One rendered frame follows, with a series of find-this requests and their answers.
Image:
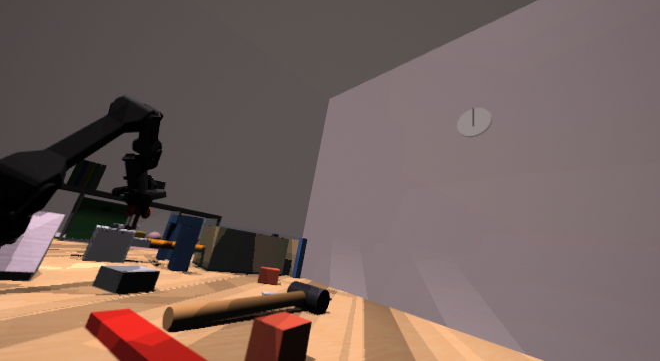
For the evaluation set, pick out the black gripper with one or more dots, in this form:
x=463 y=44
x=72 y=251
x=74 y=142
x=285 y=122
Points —
x=138 y=192

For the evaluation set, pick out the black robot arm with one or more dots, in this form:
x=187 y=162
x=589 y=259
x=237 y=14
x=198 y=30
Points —
x=29 y=179

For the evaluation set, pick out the hammer with wooden handle and dark head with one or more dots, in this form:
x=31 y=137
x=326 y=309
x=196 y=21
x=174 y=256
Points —
x=298 y=293

